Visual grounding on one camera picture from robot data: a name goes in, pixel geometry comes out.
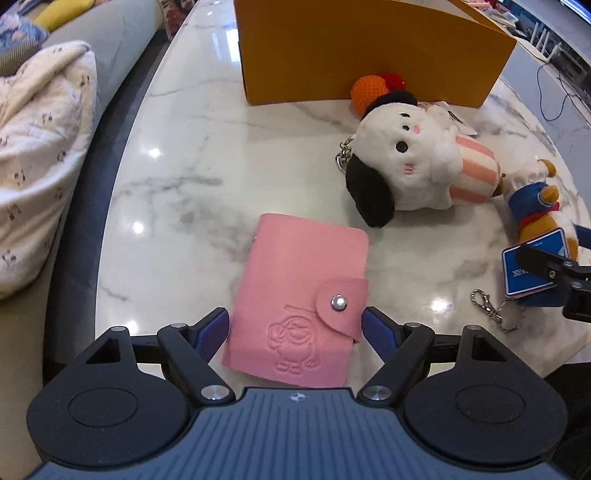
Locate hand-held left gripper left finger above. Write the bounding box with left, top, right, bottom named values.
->
left=85, top=306, right=236, bottom=408

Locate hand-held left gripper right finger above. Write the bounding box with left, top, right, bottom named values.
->
left=357, top=305, right=509, bottom=408

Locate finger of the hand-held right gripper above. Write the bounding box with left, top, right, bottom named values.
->
left=516, top=241, right=591, bottom=290
left=573, top=222, right=591, bottom=264

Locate blue hat plush keychain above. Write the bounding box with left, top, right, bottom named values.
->
left=470, top=180, right=581, bottom=334

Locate pink snap card wallet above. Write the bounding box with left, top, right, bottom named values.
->
left=221, top=212, right=370, bottom=389

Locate white dog plush keychain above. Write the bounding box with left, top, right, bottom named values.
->
left=335, top=89, right=504, bottom=230

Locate orange crochet fruit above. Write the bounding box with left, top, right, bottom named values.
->
left=349, top=71, right=408, bottom=114

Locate orange cardboard box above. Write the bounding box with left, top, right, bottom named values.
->
left=233, top=0, right=518, bottom=110

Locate white marble tv cabinet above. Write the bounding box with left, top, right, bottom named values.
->
left=480, top=0, right=591, bottom=205

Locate white router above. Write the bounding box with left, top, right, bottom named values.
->
left=530, top=25, right=567, bottom=64

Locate white panda print blanket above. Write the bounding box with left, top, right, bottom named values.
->
left=0, top=40, right=98, bottom=301

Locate grey sofa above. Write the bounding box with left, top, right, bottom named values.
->
left=0, top=0, right=166, bottom=468

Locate floral shopping bag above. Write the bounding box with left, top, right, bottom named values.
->
left=159, top=0, right=197, bottom=40

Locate houndstooth pillow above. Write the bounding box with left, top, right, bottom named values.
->
left=0, top=39, right=42, bottom=77

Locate yellow pillow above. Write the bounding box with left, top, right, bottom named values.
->
left=32, top=0, right=96, bottom=31

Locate floral pillow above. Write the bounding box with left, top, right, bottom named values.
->
left=0, top=6, right=51, bottom=54

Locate black cable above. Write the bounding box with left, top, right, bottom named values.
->
left=535, top=62, right=591, bottom=122

